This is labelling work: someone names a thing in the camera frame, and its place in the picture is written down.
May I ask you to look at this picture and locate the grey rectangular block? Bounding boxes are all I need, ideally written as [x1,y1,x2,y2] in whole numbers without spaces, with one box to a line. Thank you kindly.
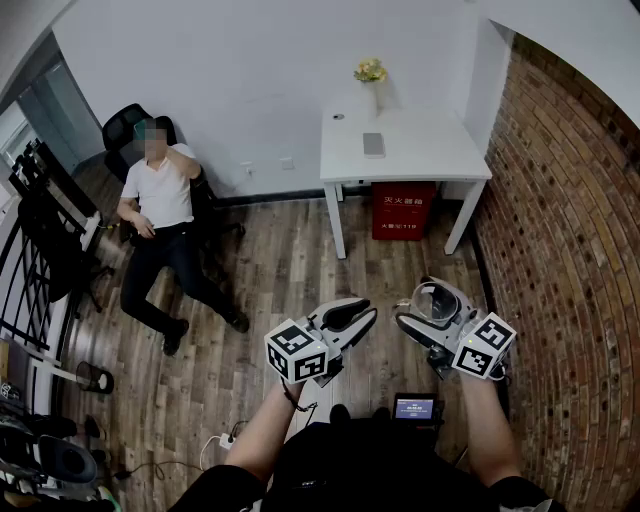
[362,132,387,159]

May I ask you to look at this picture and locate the black wrist strap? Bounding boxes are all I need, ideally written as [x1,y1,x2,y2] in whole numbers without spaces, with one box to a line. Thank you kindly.
[279,379,319,414]

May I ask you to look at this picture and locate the person's right forearm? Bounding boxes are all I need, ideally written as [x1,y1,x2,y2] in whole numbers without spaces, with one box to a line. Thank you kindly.
[458,369,524,489]

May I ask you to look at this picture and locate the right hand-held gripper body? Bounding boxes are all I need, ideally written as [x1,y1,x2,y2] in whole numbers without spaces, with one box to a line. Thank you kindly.
[427,309,517,381]

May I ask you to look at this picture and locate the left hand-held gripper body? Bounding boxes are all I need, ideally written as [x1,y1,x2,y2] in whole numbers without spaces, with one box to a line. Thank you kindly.
[263,314,347,389]

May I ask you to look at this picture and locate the black office chair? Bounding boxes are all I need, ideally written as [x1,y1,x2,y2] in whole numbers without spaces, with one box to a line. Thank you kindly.
[101,103,246,281]

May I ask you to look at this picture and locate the clear glass cup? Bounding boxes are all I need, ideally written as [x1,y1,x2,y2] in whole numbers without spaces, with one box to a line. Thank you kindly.
[394,281,459,324]

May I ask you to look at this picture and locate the red fire equipment box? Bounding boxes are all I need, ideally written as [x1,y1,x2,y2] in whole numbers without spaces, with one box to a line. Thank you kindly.
[371,181,437,242]

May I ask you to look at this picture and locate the black wire waste bin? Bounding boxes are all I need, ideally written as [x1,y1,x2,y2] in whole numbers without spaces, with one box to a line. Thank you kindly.
[75,360,115,395]

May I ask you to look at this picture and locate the yellow and white flower bouquet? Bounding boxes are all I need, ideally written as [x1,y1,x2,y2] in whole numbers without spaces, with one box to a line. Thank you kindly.
[353,57,389,84]

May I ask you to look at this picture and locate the small black screen device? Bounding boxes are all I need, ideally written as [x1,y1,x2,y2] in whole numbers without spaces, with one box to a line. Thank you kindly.
[392,392,444,427]

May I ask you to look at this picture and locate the white table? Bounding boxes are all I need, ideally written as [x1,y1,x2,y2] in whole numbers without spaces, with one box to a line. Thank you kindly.
[319,102,494,260]

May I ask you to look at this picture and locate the person's left forearm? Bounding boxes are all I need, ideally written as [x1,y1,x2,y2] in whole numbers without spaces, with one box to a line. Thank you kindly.
[224,382,304,484]

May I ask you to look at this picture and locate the black metal railing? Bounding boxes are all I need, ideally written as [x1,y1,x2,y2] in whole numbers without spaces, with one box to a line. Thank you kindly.
[0,139,116,351]

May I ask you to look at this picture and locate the white vase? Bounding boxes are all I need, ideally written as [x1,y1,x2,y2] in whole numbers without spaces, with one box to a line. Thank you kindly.
[360,81,381,119]

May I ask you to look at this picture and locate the person's black clothing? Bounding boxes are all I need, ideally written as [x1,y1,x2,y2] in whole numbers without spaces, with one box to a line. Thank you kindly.
[167,403,566,512]

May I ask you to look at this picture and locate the black helmet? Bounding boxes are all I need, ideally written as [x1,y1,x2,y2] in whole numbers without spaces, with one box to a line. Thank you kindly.
[37,433,99,486]

